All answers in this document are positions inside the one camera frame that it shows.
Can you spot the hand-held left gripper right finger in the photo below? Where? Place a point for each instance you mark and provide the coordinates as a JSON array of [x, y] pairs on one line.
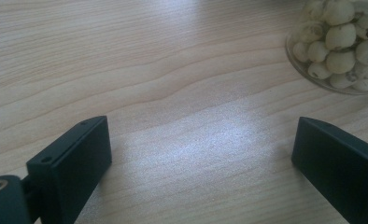
[[344, 168]]

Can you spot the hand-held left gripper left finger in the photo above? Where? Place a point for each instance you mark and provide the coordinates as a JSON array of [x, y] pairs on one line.
[[70, 168]]

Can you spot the glass jar of pale seeds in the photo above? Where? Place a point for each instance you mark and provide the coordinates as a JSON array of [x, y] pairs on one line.
[[341, 37]]

